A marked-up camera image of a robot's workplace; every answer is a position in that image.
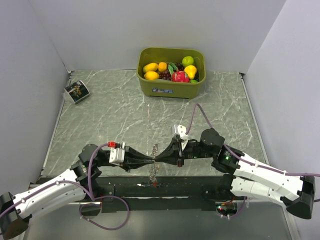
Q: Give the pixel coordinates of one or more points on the yellow mango lower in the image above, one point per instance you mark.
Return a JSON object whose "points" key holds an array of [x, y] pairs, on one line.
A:
{"points": [[151, 75]]}

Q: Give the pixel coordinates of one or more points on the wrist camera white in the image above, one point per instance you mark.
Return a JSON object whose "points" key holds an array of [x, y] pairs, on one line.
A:
{"points": [[117, 152], [180, 133]]}

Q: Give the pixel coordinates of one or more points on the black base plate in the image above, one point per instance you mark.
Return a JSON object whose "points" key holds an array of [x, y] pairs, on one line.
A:
{"points": [[137, 193]]}

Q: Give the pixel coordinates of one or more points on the dark red grapes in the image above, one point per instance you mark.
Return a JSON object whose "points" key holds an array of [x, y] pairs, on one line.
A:
{"points": [[166, 75]]}

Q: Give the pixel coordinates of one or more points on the olive green plastic bin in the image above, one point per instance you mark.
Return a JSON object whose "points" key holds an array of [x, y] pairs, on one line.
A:
{"points": [[168, 88]]}

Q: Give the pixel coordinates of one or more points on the green apple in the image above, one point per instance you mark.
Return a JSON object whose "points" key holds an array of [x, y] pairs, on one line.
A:
{"points": [[187, 61]]}

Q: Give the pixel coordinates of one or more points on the orange fruit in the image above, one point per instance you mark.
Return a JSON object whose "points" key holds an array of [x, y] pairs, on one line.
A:
{"points": [[162, 67]]}

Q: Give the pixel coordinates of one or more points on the metal keyring disc with rings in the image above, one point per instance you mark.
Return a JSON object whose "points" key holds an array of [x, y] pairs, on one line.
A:
{"points": [[155, 168]]}

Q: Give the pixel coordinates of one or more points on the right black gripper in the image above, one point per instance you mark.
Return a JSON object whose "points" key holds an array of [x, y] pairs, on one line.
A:
{"points": [[174, 154]]}

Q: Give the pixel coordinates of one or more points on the yellow pear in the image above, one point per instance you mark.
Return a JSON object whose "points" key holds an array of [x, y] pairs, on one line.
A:
{"points": [[191, 71]]}

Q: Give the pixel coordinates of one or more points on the pink dragon fruit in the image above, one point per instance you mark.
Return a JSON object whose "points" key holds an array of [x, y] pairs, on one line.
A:
{"points": [[180, 77]]}

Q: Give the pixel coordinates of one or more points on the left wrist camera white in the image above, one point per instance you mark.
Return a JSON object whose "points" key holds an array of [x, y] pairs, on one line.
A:
{"points": [[117, 152]]}

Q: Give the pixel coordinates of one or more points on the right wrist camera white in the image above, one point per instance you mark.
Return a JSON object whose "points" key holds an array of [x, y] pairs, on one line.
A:
{"points": [[180, 133]]}

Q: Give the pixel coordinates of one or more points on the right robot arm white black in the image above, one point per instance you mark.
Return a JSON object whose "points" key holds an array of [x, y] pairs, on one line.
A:
{"points": [[249, 177]]}

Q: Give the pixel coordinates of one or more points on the yellow mango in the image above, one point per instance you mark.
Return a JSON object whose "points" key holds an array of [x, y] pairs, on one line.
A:
{"points": [[151, 67], [151, 75]]}

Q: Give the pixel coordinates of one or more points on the black printed can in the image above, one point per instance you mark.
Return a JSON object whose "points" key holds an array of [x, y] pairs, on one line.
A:
{"points": [[76, 92]]}

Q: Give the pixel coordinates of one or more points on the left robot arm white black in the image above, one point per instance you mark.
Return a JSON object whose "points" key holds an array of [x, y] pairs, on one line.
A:
{"points": [[74, 184]]}

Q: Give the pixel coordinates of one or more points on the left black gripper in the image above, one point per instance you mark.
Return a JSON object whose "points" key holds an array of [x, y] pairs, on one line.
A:
{"points": [[134, 159]]}

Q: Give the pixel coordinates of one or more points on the yellow mango upper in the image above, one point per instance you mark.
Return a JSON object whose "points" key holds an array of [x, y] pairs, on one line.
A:
{"points": [[151, 67]]}

